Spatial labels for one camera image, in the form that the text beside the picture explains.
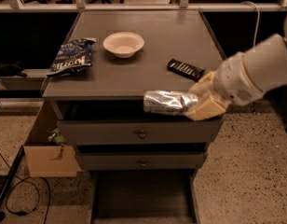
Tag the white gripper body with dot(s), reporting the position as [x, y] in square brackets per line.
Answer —
[234, 78]

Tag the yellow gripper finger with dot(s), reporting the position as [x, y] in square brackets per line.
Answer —
[204, 87]
[210, 105]

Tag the silver blue redbull can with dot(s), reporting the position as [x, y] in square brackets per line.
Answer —
[168, 102]

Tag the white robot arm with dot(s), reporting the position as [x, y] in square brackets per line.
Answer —
[267, 62]

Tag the grey top drawer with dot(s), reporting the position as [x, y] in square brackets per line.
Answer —
[131, 132]

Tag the grey drawer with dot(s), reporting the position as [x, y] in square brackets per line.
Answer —
[143, 197]
[140, 161]
[131, 132]

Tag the grey middle drawer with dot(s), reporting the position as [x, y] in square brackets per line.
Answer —
[140, 161]

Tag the grey drawer cabinet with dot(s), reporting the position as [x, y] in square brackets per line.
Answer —
[113, 88]

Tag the grey bottom drawer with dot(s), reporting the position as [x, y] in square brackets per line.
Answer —
[143, 197]

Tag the black chocolate bar wrapper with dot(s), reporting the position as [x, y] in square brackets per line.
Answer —
[185, 70]

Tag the white paper bowl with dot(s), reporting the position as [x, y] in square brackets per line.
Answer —
[123, 44]

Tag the blue kettle chips bag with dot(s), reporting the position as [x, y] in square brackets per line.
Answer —
[72, 57]

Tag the green bottle in box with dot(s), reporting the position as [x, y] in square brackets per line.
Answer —
[56, 138]

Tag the cardboard box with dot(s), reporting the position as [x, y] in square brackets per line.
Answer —
[45, 158]

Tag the black object on ledge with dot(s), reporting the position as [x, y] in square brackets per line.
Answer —
[11, 70]

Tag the black floor bar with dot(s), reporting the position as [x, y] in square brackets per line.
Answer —
[5, 180]

